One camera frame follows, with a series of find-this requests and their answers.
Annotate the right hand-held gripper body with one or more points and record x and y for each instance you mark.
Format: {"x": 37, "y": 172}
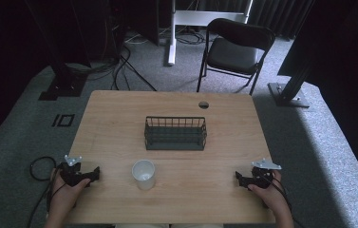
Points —
{"x": 261, "y": 174}

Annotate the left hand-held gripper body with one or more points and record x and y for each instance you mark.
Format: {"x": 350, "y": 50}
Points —
{"x": 71, "y": 173}

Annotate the white cup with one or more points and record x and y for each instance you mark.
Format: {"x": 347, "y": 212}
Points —
{"x": 143, "y": 174}

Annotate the person's right hand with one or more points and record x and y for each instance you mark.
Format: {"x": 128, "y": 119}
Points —
{"x": 270, "y": 196}

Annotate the person's left hand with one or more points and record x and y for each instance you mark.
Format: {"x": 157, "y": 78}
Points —
{"x": 64, "y": 196}

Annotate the black metal stand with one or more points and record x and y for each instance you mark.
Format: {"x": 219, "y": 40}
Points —
{"x": 61, "y": 63}
{"x": 293, "y": 85}

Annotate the black folding chair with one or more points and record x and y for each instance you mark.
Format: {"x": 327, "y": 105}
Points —
{"x": 234, "y": 54}

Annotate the white desk frame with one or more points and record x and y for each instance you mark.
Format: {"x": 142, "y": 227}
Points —
{"x": 195, "y": 25}

